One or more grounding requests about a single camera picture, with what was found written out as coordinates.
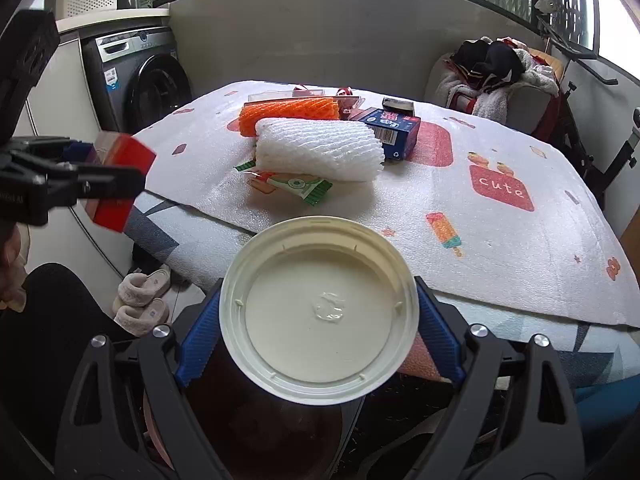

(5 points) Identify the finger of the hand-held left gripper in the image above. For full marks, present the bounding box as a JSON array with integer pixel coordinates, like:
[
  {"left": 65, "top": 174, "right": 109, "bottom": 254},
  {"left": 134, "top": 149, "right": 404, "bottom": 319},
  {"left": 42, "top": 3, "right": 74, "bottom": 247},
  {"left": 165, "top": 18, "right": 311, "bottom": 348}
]
[
  {"left": 0, "top": 136, "right": 99, "bottom": 167},
  {"left": 0, "top": 160, "right": 147, "bottom": 225}
]

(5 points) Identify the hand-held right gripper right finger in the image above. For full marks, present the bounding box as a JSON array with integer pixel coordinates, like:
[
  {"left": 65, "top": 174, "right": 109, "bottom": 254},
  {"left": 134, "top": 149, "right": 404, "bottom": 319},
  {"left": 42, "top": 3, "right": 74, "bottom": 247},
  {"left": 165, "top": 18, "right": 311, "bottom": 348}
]
[{"left": 405, "top": 276, "right": 586, "bottom": 480}]

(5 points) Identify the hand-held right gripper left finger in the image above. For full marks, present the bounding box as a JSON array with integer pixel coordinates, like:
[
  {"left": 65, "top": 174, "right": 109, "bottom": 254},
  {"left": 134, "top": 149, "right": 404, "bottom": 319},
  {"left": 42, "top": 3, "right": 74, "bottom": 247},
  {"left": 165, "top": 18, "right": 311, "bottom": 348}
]
[{"left": 54, "top": 277, "right": 226, "bottom": 480}]

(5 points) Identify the red cardboard box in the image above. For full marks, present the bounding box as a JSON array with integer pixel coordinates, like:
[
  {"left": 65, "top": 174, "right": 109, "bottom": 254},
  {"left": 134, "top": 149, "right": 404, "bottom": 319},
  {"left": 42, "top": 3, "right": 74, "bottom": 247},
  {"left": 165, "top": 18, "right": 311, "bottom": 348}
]
[{"left": 82, "top": 130, "right": 157, "bottom": 233}]

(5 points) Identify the white round plastic lid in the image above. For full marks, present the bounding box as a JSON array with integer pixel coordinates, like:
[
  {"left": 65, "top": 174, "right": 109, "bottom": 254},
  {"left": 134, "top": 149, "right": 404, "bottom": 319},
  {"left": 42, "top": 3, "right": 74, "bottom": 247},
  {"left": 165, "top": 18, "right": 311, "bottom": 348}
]
[{"left": 219, "top": 216, "right": 420, "bottom": 407}]

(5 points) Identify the orange foam net sleeve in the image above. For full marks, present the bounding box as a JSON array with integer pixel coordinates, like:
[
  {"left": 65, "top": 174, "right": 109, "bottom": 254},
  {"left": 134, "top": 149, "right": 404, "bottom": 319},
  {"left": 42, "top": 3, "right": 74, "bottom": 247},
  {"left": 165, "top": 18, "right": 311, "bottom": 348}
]
[{"left": 238, "top": 97, "right": 342, "bottom": 137}]

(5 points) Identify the person's left hand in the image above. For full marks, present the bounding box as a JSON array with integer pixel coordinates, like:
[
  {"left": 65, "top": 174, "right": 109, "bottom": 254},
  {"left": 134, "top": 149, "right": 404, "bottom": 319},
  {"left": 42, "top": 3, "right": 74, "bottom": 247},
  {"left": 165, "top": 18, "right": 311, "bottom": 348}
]
[{"left": 0, "top": 222, "right": 31, "bottom": 313}]

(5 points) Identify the white cabinet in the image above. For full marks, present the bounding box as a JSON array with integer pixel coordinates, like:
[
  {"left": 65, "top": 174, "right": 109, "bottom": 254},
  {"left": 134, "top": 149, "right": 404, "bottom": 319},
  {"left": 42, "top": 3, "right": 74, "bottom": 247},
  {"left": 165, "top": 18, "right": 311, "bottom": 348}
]
[{"left": 20, "top": 7, "right": 173, "bottom": 281}]

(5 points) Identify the beige fluffy slipper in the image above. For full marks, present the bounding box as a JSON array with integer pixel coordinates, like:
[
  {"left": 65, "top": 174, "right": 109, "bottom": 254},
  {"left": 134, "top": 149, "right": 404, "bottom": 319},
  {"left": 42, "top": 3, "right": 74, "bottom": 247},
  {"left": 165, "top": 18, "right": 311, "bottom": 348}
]
[
  {"left": 114, "top": 297, "right": 171, "bottom": 338},
  {"left": 117, "top": 264, "right": 173, "bottom": 311}
]

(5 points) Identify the grey washing machine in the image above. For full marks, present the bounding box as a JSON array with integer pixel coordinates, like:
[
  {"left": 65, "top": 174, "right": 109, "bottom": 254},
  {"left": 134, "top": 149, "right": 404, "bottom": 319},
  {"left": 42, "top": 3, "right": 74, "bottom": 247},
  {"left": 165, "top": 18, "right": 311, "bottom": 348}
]
[{"left": 80, "top": 27, "right": 196, "bottom": 133}]

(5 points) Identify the white printed foam mat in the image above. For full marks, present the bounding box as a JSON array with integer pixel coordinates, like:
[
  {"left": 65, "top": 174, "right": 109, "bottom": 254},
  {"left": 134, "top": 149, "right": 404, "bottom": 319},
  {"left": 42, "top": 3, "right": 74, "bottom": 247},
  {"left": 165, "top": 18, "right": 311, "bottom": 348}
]
[{"left": 131, "top": 79, "right": 640, "bottom": 328}]

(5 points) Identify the person's black trouser leg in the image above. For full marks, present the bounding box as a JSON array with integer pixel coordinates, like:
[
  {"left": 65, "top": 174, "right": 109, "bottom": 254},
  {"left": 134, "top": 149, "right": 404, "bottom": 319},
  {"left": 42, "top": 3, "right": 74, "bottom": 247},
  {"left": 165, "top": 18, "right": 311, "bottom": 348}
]
[{"left": 0, "top": 262, "right": 146, "bottom": 480}]

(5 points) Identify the green snack wrapper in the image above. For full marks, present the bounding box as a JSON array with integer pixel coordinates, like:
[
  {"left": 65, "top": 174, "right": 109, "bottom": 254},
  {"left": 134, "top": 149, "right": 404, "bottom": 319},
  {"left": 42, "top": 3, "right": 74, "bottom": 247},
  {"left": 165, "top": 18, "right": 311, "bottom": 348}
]
[{"left": 235, "top": 159, "right": 333, "bottom": 207}]

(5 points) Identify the blue carton box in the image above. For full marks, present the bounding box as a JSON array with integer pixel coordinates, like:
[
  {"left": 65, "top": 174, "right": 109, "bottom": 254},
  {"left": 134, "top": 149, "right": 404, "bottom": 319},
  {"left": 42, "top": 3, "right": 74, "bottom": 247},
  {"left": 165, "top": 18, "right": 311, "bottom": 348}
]
[{"left": 359, "top": 107, "right": 422, "bottom": 161}]

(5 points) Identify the white foam net sleeve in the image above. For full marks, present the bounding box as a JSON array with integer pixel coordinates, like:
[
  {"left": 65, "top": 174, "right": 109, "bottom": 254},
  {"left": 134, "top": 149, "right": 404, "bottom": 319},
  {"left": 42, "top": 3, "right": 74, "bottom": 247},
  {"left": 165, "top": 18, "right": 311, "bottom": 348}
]
[{"left": 254, "top": 117, "right": 386, "bottom": 182}]

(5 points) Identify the black exercise bike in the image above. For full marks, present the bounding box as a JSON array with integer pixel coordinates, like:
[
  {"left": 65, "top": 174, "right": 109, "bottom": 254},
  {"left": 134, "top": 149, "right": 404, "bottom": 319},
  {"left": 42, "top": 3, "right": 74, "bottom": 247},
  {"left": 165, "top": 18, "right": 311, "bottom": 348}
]
[{"left": 532, "top": 0, "right": 640, "bottom": 211}]

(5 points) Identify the small dark packet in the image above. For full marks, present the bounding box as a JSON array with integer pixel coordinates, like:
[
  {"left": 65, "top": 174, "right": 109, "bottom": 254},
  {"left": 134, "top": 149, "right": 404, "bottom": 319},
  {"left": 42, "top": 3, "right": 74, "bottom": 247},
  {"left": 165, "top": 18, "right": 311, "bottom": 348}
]
[{"left": 381, "top": 96, "right": 415, "bottom": 116}]

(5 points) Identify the pile of clothes on chair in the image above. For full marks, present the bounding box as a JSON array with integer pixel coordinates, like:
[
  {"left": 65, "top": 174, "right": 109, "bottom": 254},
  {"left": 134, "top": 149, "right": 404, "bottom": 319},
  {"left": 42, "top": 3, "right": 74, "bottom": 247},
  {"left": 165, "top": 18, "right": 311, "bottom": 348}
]
[{"left": 425, "top": 55, "right": 561, "bottom": 136}]

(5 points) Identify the clear plastic tray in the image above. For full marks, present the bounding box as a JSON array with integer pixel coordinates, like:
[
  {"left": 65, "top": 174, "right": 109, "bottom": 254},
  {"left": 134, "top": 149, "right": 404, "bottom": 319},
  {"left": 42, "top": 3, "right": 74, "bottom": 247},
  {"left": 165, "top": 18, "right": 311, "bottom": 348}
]
[{"left": 248, "top": 85, "right": 366, "bottom": 116}]

